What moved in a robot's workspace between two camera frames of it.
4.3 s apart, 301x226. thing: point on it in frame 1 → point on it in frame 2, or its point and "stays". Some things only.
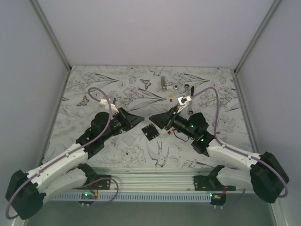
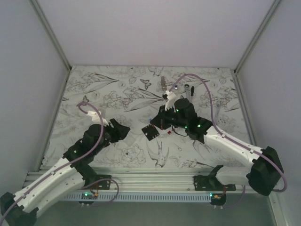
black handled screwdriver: x=192 y=90 stays
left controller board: x=86 y=196 stays
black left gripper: x=130 y=120 → x=118 y=131
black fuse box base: x=150 y=131 stays
